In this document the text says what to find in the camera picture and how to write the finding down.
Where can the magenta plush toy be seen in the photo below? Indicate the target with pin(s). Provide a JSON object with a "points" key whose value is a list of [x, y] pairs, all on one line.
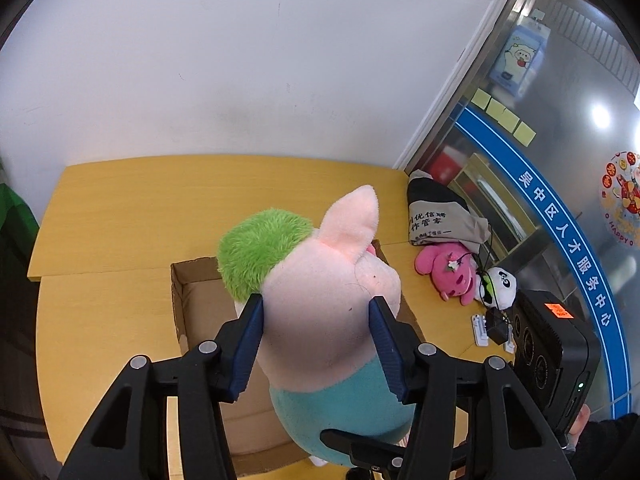
{"points": [[447, 272]]}

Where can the person's right hand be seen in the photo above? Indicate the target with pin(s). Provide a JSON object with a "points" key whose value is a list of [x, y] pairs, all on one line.
{"points": [[580, 422]]}

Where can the yellow sticky note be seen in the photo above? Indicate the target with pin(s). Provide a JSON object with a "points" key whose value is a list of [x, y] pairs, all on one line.
{"points": [[525, 133], [482, 99], [510, 121], [497, 109]]}

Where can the round festive window sticker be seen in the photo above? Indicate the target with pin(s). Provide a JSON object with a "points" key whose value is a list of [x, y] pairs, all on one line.
{"points": [[625, 195]]}

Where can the white power strip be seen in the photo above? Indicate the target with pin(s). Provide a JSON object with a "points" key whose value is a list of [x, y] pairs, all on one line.
{"points": [[478, 332]]}

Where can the grey and black cloth bag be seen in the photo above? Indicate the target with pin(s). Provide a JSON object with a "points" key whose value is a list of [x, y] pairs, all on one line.
{"points": [[435, 210]]}

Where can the panda plush toy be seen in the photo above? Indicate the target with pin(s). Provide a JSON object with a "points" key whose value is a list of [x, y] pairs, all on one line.
{"points": [[502, 285]]}

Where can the blue banner strip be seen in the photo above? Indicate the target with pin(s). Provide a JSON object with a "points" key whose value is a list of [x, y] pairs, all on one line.
{"points": [[550, 205]]}

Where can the pink pig plush toy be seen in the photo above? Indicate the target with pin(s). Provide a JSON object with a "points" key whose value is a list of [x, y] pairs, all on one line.
{"points": [[320, 310]]}

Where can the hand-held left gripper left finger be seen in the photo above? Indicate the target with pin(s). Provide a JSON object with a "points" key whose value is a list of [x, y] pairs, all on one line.
{"points": [[247, 345]]}

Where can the black power adapter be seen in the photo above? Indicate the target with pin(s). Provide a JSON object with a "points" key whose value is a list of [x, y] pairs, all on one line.
{"points": [[497, 327]]}

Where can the blue cartoon pig card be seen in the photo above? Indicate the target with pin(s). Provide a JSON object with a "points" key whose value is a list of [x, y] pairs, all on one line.
{"points": [[520, 57]]}

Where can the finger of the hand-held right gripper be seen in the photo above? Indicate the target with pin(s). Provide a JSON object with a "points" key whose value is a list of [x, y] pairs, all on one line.
{"points": [[350, 445]]}

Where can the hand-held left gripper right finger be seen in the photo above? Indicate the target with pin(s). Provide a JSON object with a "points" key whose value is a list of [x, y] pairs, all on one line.
{"points": [[387, 350]]}

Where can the person's right forearm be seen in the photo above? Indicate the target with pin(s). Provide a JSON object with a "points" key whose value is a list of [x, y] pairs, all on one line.
{"points": [[610, 445]]}

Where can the brown cardboard box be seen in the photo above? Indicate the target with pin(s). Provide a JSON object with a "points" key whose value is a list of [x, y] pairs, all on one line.
{"points": [[200, 300]]}

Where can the green cloth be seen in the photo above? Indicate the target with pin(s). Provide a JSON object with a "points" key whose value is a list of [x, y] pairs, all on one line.
{"points": [[15, 220]]}

